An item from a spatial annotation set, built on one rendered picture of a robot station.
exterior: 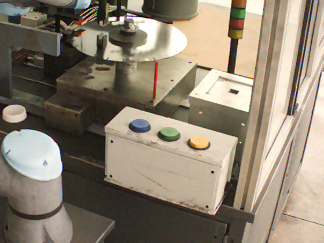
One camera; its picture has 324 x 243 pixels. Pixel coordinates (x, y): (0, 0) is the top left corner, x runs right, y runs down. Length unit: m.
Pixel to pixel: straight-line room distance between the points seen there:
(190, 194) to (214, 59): 0.82
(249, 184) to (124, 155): 0.29
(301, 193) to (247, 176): 1.44
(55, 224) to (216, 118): 0.52
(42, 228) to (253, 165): 0.47
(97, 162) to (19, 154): 0.41
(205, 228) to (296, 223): 1.15
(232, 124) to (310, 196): 1.33
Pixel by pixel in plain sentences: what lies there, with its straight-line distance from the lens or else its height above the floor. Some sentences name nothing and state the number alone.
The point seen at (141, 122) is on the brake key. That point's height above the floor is 0.91.
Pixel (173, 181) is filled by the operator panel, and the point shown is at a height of 0.81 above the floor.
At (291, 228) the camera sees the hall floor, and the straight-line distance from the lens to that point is 2.52.
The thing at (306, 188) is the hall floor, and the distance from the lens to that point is 2.78.
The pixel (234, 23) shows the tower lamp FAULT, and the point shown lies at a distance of 1.64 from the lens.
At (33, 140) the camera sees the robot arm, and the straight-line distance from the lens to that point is 1.12.
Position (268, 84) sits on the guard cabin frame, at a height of 1.07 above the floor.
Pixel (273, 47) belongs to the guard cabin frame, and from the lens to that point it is 1.14.
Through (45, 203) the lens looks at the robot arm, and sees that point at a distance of 1.13.
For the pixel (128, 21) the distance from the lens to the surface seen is 1.61.
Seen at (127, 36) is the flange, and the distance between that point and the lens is 1.62.
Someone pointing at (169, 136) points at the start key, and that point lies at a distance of 1.28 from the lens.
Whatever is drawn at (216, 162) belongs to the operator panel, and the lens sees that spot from 1.24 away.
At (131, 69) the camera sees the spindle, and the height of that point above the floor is 0.86.
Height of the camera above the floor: 1.58
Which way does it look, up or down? 31 degrees down
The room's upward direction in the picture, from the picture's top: 5 degrees clockwise
